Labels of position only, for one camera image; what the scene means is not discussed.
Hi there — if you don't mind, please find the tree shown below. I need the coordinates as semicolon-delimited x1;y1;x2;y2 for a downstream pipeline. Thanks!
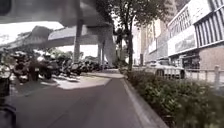
96;0;171;73

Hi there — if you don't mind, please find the white car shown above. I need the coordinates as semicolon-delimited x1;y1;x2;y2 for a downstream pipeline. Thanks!
143;59;186;80

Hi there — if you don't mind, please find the green hedge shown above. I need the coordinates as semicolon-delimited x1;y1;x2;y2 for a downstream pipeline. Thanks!
120;68;224;128

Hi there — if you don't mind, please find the row of buildings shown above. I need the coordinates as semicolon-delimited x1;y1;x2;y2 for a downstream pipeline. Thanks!
131;0;224;72

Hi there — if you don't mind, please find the white railing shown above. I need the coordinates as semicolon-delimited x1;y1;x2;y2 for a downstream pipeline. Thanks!
133;64;224;88

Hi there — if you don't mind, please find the elevated concrete viaduct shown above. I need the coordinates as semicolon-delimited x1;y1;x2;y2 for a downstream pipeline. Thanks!
0;0;118;68

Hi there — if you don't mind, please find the dark asphalt path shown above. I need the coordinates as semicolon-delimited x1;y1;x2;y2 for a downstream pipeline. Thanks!
0;71;144;128

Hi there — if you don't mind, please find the grey kerb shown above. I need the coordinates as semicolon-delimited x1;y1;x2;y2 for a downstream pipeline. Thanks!
119;77;170;128

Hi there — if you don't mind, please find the row of parked motorcycles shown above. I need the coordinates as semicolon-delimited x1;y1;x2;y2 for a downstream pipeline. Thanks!
0;49;108;84

